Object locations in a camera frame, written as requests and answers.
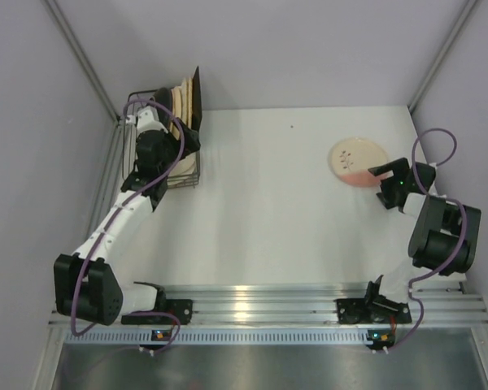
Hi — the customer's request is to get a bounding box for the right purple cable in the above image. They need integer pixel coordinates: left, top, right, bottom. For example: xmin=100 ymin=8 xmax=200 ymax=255
xmin=368 ymin=128 xmax=468 ymax=353

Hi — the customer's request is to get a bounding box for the slotted cable duct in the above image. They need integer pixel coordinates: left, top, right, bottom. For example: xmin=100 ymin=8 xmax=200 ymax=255
xmin=65 ymin=328 xmax=393 ymax=345

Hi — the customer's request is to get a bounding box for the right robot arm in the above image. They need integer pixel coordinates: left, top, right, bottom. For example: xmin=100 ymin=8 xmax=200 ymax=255
xmin=368 ymin=158 xmax=481 ymax=276

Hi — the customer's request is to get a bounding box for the dark square plate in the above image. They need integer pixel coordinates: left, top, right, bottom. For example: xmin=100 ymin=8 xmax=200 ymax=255
xmin=190 ymin=67 xmax=203 ymax=132

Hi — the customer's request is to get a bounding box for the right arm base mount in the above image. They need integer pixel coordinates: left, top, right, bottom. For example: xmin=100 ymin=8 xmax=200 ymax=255
xmin=336 ymin=298 xmax=412 ymax=325

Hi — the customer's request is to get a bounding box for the aluminium rail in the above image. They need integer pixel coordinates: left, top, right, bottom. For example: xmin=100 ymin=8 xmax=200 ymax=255
xmin=48 ymin=284 xmax=488 ymax=326

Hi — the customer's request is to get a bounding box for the dark wire dish rack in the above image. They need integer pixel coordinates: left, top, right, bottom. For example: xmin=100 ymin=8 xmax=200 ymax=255
xmin=121 ymin=86 xmax=203 ymax=189

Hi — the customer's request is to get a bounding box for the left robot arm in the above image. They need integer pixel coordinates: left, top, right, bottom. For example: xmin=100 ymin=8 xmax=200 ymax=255
xmin=54 ymin=124 xmax=200 ymax=325

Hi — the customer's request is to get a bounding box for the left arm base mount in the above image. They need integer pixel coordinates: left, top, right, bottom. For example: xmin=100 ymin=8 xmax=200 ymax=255
xmin=121 ymin=299 xmax=194 ymax=326

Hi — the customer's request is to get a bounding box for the cream and pink floral plate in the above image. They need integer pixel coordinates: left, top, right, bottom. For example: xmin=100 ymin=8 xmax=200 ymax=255
xmin=327 ymin=137 xmax=390 ymax=188

